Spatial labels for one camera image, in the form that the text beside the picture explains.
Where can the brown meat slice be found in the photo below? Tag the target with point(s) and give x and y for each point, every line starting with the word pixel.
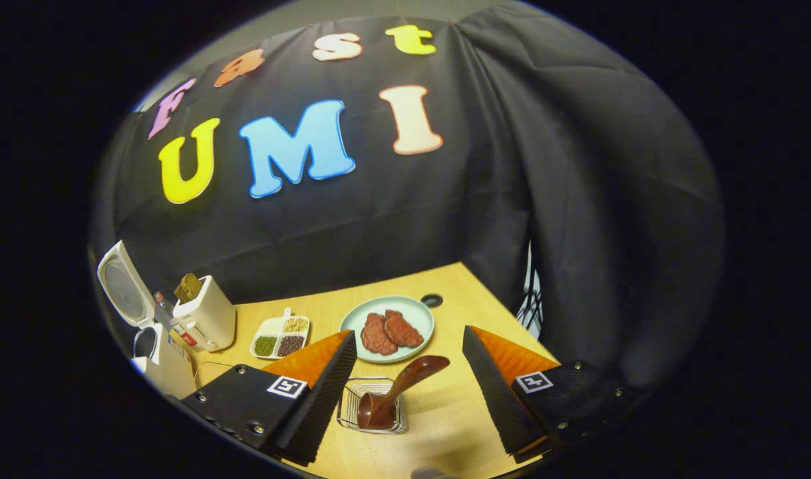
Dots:
pixel 376 336
pixel 404 329

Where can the backdrop stand frame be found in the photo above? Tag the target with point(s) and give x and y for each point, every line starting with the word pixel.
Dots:
pixel 528 299

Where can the brown wooden spoon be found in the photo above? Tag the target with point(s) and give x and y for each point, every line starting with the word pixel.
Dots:
pixel 405 379

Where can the pale green plate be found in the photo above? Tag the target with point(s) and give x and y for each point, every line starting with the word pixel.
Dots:
pixel 412 313

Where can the white divided grain dish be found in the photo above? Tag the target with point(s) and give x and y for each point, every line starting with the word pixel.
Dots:
pixel 279 329

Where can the black backdrop cloth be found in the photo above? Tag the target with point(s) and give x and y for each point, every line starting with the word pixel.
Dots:
pixel 445 219

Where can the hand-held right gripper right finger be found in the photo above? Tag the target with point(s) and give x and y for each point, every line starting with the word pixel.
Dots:
pixel 491 399

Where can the black table grommet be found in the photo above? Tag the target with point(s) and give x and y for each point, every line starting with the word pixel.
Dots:
pixel 432 300

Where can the brown toast slice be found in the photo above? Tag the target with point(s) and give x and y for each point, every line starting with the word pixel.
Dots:
pixel 193 285
pixel 182 291

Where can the white rice cooker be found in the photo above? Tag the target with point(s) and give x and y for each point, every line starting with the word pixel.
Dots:
pixel 169 366

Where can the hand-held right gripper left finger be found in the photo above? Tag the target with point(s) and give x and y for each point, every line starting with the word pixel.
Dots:
pixel 325 399

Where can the white toaster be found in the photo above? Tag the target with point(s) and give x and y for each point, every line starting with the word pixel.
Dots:
pixel 209 319

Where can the clear plastic bottle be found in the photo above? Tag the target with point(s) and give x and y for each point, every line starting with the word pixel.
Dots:
pixel 165 309

